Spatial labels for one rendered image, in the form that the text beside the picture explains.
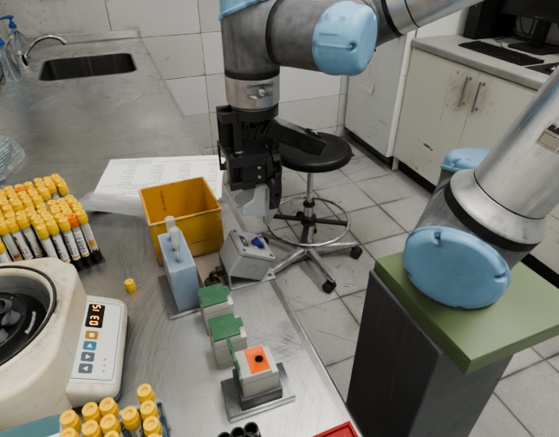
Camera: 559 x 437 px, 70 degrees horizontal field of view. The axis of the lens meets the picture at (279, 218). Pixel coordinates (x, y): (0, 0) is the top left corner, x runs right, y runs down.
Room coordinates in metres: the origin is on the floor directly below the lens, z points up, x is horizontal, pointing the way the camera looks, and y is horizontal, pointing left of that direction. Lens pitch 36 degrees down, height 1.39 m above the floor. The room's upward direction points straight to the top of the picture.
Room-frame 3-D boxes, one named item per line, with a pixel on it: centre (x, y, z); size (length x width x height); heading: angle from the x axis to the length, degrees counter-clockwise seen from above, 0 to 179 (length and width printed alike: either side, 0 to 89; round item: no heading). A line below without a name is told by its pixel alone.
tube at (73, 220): (0.57, 0.36, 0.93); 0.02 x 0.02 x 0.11
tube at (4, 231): (0.54, 0.47, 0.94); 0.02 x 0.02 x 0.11
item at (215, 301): (0.43, 0.10, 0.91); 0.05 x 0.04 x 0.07; 112
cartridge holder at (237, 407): (0.31, 0.03, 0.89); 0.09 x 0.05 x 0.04; 110
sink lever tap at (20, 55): (2.00, 1.12, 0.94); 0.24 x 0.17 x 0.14; 112
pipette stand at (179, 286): (0.49, 0.17, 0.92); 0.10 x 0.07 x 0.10; 24
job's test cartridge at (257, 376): (0.31, 0.03, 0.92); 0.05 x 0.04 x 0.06; 110
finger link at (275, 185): (0.54, 0.01, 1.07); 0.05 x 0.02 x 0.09; 21
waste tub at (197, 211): (0.64, 0.19, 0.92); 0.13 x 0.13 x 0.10; 24
